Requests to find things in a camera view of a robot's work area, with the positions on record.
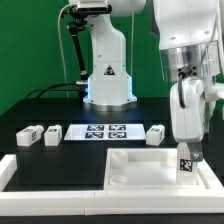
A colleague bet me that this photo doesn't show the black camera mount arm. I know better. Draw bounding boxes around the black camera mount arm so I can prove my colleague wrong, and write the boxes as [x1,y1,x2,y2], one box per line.
[67,6,88,82]

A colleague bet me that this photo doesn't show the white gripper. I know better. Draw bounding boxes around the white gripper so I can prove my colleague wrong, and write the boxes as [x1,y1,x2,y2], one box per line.
[170,77,224,162]

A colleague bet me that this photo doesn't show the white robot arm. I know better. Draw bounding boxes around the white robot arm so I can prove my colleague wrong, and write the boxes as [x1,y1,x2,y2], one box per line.
[69,0,224,162]

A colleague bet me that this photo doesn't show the black cables on table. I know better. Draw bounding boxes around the black cables on table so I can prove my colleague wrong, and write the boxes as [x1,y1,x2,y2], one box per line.
[24,79,89,100]

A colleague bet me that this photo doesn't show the white camera box top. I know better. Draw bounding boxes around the white camera box top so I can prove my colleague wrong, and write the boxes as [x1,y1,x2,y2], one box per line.
[77,0,109,13]

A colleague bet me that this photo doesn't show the white hanging cable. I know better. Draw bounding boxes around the white hanging cable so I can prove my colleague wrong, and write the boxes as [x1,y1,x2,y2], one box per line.
[57,4,72,99]

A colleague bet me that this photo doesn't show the white square table top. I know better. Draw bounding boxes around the white square table top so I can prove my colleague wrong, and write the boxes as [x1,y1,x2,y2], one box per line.
[104,148,222,190]

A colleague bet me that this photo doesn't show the white U-shaped border fence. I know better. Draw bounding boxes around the white U-shaped border fence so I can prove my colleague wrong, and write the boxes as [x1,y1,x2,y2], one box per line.
[0,155,224,216]

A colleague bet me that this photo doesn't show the white fiducial marker plate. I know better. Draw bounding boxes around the white fiducial marker plate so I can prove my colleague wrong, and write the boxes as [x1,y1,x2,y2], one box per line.
[64,124,145,141]

